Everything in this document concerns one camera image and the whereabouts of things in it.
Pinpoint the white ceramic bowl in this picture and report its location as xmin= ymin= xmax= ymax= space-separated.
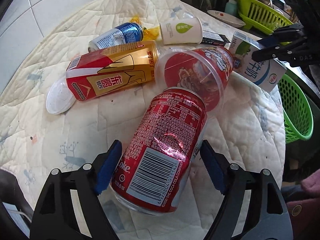
xmin=207 ymin=10 xmax=246 ymax=28

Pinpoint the red plastic snack cup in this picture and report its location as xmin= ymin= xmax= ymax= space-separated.
xmin=155 ymin=46 xmax=233 ymax=115

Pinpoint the white plastic lid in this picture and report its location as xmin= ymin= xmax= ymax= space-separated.
xmin=46 ymin=77 xmax=76 ymax=115

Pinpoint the white blue milk carton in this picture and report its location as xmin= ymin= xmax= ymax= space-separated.
xmin=228 ymin=31 xmax=286 ymax=92

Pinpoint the white paper cup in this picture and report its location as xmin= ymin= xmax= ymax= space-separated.
xmin=159 ymin=17 xmax=203 ymax=45

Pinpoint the black cigarette box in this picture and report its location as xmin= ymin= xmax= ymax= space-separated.
xmin=201 ymin=30 xmax=230 ymax=47

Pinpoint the lime green dish rack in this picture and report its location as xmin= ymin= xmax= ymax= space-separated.
xmin=237 ymin=0 xmax=293 ymax=35

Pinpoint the blue silver drink can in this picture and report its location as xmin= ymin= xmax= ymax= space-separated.
xmin=88 ymin=22 xmax=143 ymax=53

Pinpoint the cream quilted mat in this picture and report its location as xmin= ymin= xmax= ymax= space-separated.
xmin=1 ymin=0 xmax=285 ymax=239

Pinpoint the green plastic waste basket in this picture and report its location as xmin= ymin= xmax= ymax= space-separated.
xmin=278 ymin=74 xmax=313 ymax=144

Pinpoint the red cola can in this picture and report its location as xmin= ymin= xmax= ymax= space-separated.
xmin=111 ymin=87 xmax=207 ymax=216

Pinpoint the yellow plastic wrapper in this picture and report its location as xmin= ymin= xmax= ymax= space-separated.
xmin=130 ymin=15 xmax=160 ymax=41

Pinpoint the red gold drink bottle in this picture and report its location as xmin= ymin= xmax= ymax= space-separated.
xmin=66 ymin=41 xmax=159 ymax=101

